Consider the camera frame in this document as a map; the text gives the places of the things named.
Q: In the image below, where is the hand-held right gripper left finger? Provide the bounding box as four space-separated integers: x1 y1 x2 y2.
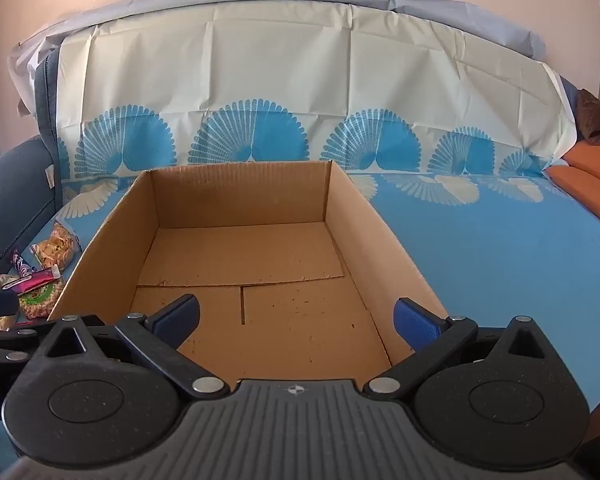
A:
42 294 231 402

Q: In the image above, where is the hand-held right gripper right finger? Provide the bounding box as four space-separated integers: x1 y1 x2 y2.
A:
362 297 556 402

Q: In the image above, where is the round puffed grain cake packet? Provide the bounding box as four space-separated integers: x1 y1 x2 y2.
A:
19 277 66 320

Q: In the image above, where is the silver foil snack bar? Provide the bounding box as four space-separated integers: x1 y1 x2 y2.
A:
10 266 61 295

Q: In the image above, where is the purple candy packet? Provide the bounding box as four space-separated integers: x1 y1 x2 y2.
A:
10 251 35 278

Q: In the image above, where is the clear peanut cracker packet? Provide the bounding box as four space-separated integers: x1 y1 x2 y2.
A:
30 220 83 273

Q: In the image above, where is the brown cardboard box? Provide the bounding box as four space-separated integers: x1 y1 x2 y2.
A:
47 159 451 368

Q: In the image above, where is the orange cushion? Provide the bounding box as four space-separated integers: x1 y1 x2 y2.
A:
542 140 600 238

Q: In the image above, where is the brown cloth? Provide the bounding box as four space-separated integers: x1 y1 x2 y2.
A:
575 89 600 147

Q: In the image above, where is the pale grey-blue sheet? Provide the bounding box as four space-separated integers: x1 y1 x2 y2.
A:
7 0 548 106

